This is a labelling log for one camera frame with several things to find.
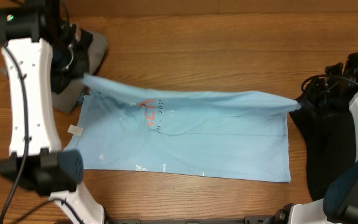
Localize black cloth pile right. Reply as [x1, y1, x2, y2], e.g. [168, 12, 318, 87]
[290, 93, 356, 201]

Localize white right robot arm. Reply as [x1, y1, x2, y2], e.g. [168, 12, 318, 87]
[244, 75, 358, 223]

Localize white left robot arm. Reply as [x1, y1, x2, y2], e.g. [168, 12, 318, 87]
[0, 1, 111, 223]

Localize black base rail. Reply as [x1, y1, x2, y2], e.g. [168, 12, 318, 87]
[108, 215, 273, 224]

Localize folded grey garment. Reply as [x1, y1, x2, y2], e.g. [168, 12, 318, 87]
[52, 31, 108, 114]

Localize folded black garment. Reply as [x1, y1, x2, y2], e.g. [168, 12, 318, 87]
[50, 27, 93, 94]

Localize light blue printed t-shirt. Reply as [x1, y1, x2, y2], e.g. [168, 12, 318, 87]
[67, 75, 300, 182]

